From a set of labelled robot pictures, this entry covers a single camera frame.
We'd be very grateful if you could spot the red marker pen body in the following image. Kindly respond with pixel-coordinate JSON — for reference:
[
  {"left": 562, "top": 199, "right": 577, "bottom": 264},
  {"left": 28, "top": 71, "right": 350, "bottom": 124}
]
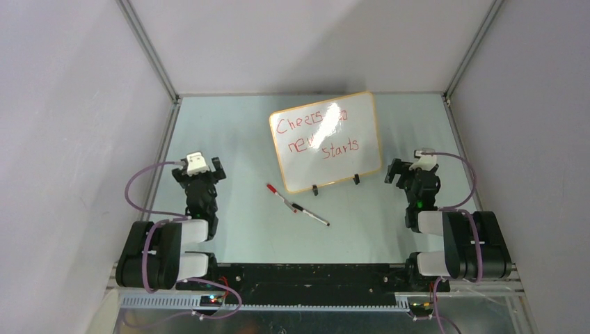
[{"left": 275, "top": 192, "right": 298, "bottom": 213}]

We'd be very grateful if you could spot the red marker cap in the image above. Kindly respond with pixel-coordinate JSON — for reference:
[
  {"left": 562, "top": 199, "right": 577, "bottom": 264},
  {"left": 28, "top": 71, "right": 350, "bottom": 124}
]
[{"left": 266, "top": 184, "right": 277, "bottom": 193}]

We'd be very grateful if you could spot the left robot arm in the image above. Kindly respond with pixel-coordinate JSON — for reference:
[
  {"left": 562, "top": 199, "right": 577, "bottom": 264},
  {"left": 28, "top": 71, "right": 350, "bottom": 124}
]
[{"left": 115, "top": 152, "right": 226, "bottom": 293}]

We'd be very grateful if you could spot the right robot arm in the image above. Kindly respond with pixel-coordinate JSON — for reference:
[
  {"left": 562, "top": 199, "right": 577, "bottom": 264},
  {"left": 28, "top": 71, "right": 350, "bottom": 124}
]
[{"left": 385, "top": 159, "right": 512, "bottom": 291}]

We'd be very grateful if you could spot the yellow-framed whiteboard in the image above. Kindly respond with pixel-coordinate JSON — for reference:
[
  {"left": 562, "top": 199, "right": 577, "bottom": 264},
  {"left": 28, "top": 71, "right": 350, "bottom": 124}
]
[{"left": 269, "top": 91, "right": 383, "bottom": 193}]

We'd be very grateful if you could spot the black capped marker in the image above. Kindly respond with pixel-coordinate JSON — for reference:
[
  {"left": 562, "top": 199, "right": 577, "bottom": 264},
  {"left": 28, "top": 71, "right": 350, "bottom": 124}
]
[{"left": 292, "top": 202, "right": 330, "bottom": 227}]

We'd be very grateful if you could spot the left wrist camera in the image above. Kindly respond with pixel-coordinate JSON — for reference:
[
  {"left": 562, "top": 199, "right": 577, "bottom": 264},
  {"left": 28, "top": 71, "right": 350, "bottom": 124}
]
[{"left": 186, "top": 151, "right": 209, "bottom": 176}]

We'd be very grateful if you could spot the aluminium frame front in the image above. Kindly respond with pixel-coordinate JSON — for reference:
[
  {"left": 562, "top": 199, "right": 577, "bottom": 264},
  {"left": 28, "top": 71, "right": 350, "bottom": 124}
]
[{"left": 106, "top": 262, "right": 527, "bottom": 310}]

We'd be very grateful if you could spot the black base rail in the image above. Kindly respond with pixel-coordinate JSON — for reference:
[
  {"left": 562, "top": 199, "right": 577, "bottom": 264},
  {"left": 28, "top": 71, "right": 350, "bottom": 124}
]
[{"left": 202, "top": 263, "right": 450, "bottom": 307}]

